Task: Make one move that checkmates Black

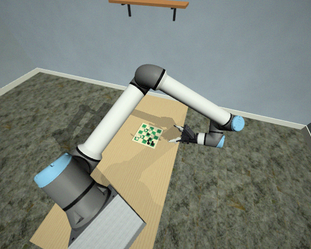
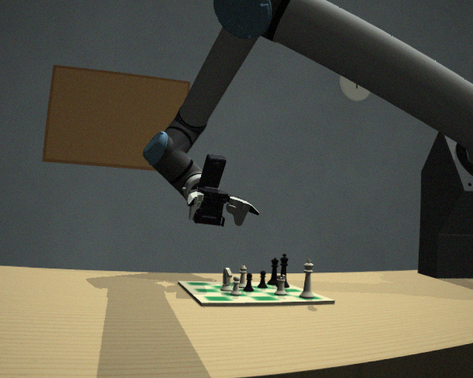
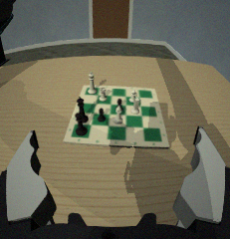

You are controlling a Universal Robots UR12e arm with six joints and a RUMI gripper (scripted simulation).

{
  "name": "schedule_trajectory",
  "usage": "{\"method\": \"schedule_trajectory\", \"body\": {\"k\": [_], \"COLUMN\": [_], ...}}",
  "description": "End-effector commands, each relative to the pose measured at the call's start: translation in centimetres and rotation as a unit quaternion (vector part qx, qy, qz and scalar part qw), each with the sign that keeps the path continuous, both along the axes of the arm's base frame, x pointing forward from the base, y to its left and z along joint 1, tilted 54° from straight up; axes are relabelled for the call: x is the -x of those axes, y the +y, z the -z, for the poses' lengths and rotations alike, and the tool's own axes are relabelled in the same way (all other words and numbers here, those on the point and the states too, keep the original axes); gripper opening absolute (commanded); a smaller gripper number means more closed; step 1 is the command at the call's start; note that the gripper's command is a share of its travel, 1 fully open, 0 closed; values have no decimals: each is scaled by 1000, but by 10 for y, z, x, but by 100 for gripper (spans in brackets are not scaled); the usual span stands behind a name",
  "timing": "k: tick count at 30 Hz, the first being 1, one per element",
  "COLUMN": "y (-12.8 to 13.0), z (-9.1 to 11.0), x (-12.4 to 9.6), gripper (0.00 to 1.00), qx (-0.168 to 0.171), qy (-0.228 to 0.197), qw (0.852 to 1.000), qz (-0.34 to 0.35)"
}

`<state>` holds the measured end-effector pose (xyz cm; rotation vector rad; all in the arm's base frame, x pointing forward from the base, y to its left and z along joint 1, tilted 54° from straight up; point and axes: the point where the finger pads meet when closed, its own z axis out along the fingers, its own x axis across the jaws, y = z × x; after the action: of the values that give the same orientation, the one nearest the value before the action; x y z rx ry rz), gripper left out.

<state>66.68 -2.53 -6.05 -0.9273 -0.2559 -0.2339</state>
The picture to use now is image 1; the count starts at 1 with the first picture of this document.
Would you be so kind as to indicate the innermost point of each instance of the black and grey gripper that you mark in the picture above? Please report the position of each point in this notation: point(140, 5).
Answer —
point(184, 136)

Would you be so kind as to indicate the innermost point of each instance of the green and cream chessboard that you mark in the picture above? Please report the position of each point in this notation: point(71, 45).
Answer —
point(154, 130)

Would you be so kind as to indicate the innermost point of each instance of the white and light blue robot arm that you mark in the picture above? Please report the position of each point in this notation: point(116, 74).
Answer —
point(67, 180)

